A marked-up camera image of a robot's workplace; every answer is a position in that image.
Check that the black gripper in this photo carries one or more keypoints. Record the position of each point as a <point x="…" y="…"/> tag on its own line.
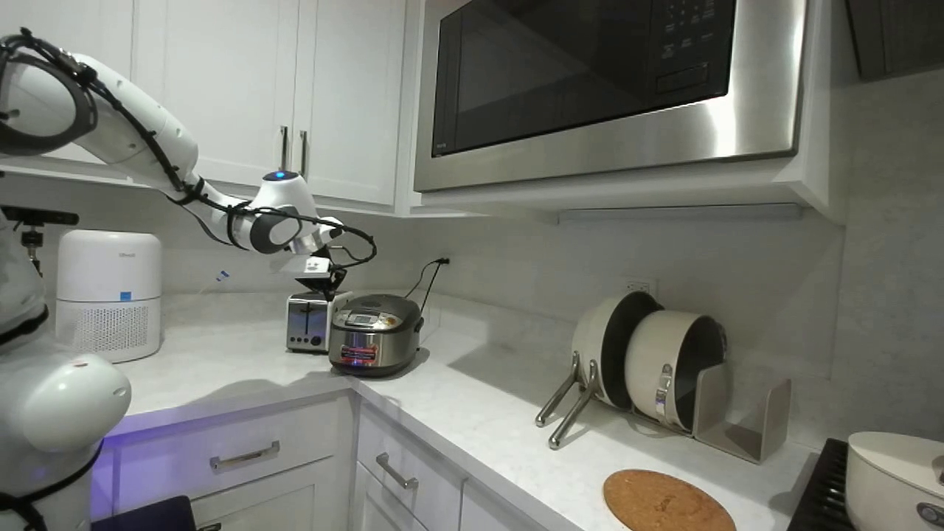
<point x="326" y="280"/>

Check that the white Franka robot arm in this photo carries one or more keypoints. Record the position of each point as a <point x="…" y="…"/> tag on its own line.
<point x="60" y="402"/>

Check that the silver rice cooker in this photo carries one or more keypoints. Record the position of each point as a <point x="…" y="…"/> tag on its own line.
<point x="371" y="329"/>

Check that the silver toaster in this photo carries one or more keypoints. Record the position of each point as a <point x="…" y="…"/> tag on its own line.
<point x="308" y="324"/>

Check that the white air purifier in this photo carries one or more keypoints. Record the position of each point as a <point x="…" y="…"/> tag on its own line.
<point x="106" y="283"/>

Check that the wide white drawer front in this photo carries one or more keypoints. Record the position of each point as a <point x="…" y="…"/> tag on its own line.
<point x="166" y="451"/>

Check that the narrow white drawer front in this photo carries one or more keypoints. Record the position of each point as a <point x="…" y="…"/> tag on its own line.
<point x="430" y="489"/>

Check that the white lower drawer front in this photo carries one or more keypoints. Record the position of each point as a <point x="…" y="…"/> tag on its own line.
<point x="379" y="510"/>

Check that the small cream frying pan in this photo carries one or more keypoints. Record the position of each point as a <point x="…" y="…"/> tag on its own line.
<point x="587" y="349"/>

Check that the large cream frying pan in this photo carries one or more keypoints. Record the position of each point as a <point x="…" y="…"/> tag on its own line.
<point x="573" y="416"/>

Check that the dark blue object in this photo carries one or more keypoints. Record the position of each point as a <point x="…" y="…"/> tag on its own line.
<point x="149" y="514"/>

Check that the stainless steel microwave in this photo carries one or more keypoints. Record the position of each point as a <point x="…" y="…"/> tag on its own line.
<point x="591" y="68"/>

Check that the round cork trivet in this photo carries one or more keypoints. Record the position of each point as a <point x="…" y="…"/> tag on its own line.
<point x="668" y="501"/>

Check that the grey metal pan rack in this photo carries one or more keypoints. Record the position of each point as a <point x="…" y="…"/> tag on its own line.
<point x="761" y="425"/>

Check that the white pot with lid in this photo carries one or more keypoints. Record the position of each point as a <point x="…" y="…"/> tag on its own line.
<point x="891" y="481"/>

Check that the dark range hood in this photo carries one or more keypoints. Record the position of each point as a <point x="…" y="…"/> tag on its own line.
<point x="898" y="34"/>

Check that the black bracket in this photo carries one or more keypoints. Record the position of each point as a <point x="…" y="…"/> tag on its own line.
<point x="45" y="217"/>

